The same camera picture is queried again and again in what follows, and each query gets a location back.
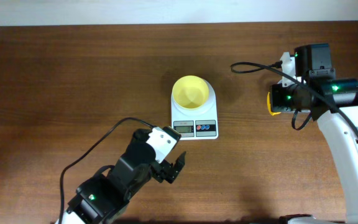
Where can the yellow plastic bowl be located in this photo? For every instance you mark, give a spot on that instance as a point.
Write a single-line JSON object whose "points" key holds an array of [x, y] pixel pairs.
{"points": [[190, 92]]}

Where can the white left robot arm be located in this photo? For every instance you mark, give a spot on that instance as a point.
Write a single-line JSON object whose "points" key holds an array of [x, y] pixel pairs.
{"points": [[104, 197]]}

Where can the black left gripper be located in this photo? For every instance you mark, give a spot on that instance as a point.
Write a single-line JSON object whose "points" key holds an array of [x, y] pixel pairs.
{"points": [[161, 171]]}

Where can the white digital kitchen scale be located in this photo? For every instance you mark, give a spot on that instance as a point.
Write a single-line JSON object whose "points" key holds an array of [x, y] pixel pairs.
{"points": [[198, 124]]}

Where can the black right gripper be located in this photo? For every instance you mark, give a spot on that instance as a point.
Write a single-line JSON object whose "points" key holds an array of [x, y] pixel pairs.
{"points": [[276, 104]]}

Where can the yellow plastic measuring scoop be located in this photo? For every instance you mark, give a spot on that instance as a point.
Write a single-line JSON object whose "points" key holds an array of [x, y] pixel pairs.
{"points": [[269, 106]]}

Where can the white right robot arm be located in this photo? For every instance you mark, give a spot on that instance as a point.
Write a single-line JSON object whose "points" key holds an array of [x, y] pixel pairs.
{"points": [[310, 86]]}

